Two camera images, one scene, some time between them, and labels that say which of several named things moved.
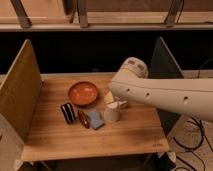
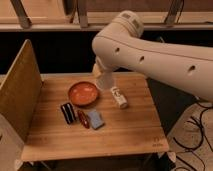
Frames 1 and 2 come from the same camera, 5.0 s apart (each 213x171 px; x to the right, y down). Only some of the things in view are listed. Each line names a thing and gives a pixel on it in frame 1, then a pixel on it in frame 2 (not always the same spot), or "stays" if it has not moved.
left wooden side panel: (20, 91) stays
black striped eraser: (68, 112) stays
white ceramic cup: (112, 114) -> (106, 81)
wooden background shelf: (92, 14) stays
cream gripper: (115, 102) -> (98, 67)
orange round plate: (83, 93) stays
